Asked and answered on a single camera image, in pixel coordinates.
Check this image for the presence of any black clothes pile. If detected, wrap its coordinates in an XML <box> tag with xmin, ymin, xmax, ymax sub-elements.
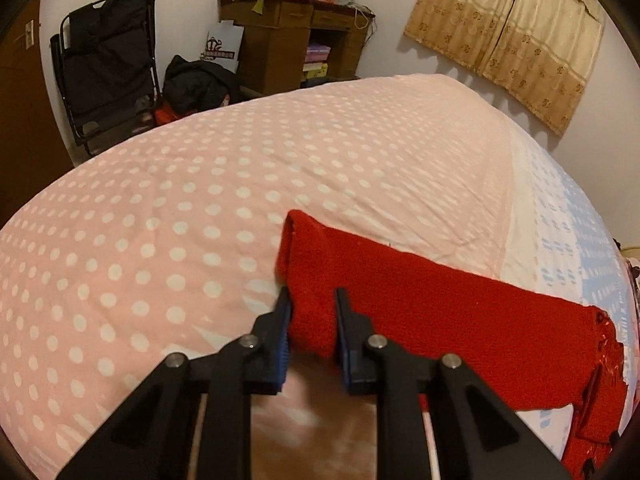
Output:
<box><xmin>162</xmin><ymin>54</ymin><xmax>247</xmax><ymax>117</ymax></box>

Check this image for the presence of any white printed shopping bag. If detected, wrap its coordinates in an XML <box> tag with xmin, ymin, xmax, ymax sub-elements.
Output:
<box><xmin>200</xmin><ymin>22</ymin><xmax>246</xmax><ymax>74</ymax></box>

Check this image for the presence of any metal door handle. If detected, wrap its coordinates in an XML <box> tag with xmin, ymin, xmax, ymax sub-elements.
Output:
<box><xmin>14</xmin><ymin>19</ymin><xmax>37</xmax><ymax>52</ymax></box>

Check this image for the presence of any red bag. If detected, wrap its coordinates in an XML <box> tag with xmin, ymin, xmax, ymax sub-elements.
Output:
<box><xmin>154</xmin><ymin>99</ymin><xmax>177</xmax><ymax>127</ymax></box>

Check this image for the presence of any beige patterned curtain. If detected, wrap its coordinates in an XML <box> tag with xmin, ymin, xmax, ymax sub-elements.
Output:
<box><xmin>403</xmin><ymin>0</ymin><xmax>607</xmax><ymax>137</ymax></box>

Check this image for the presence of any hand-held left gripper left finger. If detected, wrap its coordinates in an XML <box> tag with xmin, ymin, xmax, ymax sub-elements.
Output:
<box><xmin>55</xmin><ymin>286</ymin><xmax>294</xmax><ymax>480</ymax></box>

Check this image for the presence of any brown wooden door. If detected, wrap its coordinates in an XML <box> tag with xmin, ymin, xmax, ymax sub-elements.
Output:
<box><xmin>0</xmin><ymin>0</ymin><xmax>77</xmax><ymax>228</ymax></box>

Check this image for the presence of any white cable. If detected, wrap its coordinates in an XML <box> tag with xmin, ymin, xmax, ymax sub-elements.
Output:
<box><xmin>349</xmin><ymin>2</ymin><xmax>377</xmax><ymax>32</ymax></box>

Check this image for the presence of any pink polka dot blanket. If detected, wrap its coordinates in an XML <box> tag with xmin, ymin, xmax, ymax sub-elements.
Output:
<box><xmin>0</xmin><ymin>74</ymin><xmax>521</xmax><ymax>480</ymax></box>

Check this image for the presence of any black folding chair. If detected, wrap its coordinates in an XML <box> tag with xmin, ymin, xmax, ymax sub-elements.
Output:
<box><xmin>49</xmin><ymin>0</ymin><xmax>164</xmax><ymax>159</ymax></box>

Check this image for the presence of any brown wooden desk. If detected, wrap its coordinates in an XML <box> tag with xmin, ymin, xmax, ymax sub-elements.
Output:
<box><xmin>217</xmin><ymin>0</ymin><xmax>377</xmax><ymax>97</ymax></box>

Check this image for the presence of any red knitted sweater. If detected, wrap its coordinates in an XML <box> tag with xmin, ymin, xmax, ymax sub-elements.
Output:
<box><xmin>276</xmin><ymin>209</ymin><xmax>632</xmax><ymax>480</ymax></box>

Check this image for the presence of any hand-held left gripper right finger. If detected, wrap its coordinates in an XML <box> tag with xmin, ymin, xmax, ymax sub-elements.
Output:
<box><xmin>334</xmin><ymin>288</ymin><xmax>572</xmax><ymax>480</ymax></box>

